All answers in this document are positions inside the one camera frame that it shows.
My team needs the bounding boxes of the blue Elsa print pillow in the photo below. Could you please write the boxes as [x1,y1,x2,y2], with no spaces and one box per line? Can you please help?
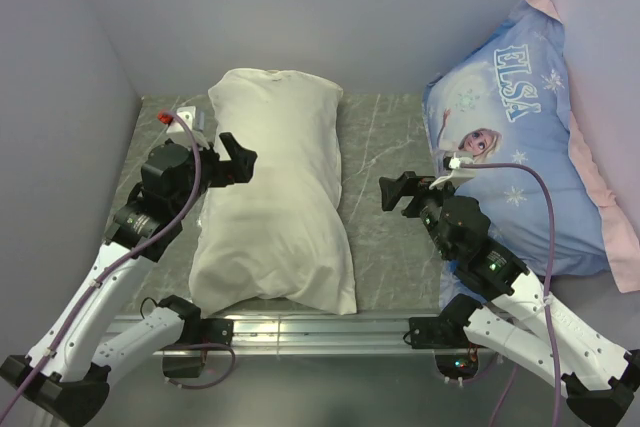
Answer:
[422,0,639,293]

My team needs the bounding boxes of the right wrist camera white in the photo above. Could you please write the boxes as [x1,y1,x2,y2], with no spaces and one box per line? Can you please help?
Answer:
[429,152,475,190]

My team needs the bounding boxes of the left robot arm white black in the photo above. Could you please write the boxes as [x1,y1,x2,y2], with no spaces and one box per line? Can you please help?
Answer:
[1,133,257,426]

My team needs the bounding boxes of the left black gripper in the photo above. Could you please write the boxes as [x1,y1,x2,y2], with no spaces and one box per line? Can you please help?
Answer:
[173,131,257,217]

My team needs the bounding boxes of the aluminium mounting rail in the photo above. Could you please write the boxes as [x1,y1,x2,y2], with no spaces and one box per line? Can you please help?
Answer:
[102,314,506,359]

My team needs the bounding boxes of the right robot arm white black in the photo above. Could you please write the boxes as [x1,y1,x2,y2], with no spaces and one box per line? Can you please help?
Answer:
[379,171,639,426]

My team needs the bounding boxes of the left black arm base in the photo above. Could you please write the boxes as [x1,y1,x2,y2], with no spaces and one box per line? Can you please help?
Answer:
[161,318,237,390]

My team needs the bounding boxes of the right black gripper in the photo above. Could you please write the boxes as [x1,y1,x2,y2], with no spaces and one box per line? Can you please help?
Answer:
[378,170,461,260]

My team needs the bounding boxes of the cream pillowcase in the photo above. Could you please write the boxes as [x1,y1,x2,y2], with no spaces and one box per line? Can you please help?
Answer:
[189,68,357,315]

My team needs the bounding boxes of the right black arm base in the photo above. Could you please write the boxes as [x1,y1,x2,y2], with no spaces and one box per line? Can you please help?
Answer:
[403,317,479,383]

